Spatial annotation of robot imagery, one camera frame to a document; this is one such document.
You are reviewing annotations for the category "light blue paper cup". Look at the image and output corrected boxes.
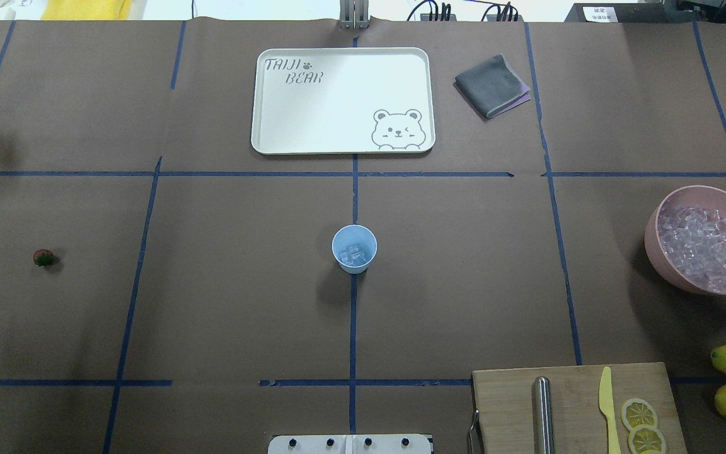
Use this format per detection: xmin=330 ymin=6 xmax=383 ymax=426
xmin=331 ymin=224 xmax=378 ymax=275

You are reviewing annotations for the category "pink bowl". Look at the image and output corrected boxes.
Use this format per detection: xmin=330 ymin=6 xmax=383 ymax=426
xmin=643 ymin=185 xmax=726 ymax=296

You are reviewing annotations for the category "pile of clear ice cubes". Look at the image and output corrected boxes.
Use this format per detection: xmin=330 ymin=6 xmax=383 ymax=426
xmin=657 ymin=203 xmax=726 ymax=293

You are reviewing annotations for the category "folded grey purple cloth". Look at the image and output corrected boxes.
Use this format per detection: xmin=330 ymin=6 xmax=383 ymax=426
xmin=454 ymin=54 xmax=531 ymax=120

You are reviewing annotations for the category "bamboo cutting board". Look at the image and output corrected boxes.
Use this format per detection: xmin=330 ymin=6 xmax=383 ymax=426
xmin=473 ymin=363 xmax=688 ymax=453

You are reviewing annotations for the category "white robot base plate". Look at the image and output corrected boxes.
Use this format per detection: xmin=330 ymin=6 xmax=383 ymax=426
xmin=267 ymin=433 xmax=434 ymax=453

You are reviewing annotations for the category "yellow plastic knife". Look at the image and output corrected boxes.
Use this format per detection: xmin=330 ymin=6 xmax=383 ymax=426
xmin=597 ymin=367 xmax=621 ymax=454

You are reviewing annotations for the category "white bear serving tray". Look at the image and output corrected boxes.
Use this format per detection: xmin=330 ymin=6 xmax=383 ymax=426
xmin=250 ymin=48 xmax=436 ymax=156

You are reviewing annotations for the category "yellow cloth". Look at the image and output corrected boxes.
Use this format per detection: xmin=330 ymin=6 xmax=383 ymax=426
xmin=41 ymin=0 xmax=133 ymax=21

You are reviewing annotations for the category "red strawberry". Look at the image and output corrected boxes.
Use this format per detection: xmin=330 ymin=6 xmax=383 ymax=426
xmin=32 ymin=249 xmax=57 ymax=267

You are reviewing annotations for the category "black cable connector block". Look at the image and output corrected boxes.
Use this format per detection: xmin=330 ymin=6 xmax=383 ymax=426
xmin=406 ymin=0 xmax=456 ymax=22
xmin=480 ymin=1 xmax=521 ymax=22

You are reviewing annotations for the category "black box with label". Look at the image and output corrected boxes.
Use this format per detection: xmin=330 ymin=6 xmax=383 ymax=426
xmin=563 ymin=1 xmax=700 ymax=23

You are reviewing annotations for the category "aluminium frame post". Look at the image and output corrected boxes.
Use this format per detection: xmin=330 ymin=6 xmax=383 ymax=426
xmin=339 ymin=0 xmax=371 ymax=30

